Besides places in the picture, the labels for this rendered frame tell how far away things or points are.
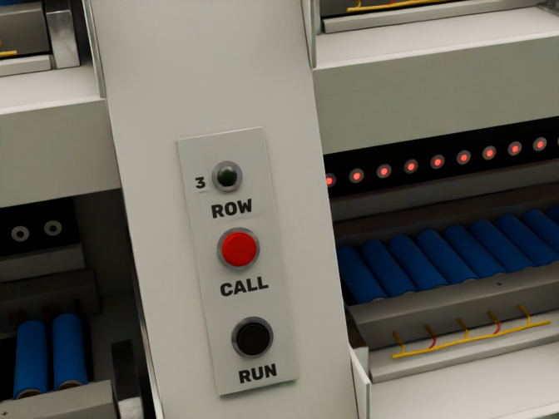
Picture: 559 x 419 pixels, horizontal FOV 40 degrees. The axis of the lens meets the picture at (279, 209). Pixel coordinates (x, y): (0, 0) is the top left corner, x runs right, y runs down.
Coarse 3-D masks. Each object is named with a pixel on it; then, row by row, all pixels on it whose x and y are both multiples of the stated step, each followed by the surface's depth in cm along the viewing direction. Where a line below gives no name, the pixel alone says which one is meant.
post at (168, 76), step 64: (128, 0) 33; (192, 0) 34; (256, 0) 35; (128, 64) 34; (192, 64) 34; (256, 64) 35; (128, 128) 34; (192, 128) 35; (128, 192) 34; (320, 192) 36; (192, 256) 35; (320, 256) 37; (192, 320) 36; (320, 320) 37; (192, 384) 36; (320, 384) 37
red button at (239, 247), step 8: (240, 232) 35; (224, 240) 35; (232, 240) 35; (240, 240) 35; (248, 240) 35; (224, 248) 35; (232, 248) 35; (240, 248) 35; (248, 248) 35; (224, 256) 35; (232, 256) 35; (240, 256) 35; (248, 256) 35; (232, 264) 35; (240, 264) 35
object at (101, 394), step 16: (96, 384) 41; (16, 400) 40; (32, 400) 40; (48, 400) 40; (64, 400) 40; (80, 400) 40; (96, 400) 40; (112, 400) 40; (0, 416) 39; (16, 416) 39; (32, 416) 39; (48, 416) 39; (64, 416) 39; (80, 416) 39; (96, 416) 40; (112, 416) 40
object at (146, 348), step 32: (32, 256) 50; (64, 256) 50; (128, 256) 47; (96, 320) 50; (128, 320) 50; (96, 352) 47; (128, 352) 42; (128, 384) 40; (128, 416) 39; (160, 416) 35
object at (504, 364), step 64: (512, 128) 55; (384, 192) 54; (448, 192) 56; (512, 192) 57; (384, 256) 51; (448, 256) 50; (512, 256) 50; (384, 320) 44; (448, 320) 46; (512, 320) 47; (384, 384) 43; (448, 384) 43; (512, 384) 42
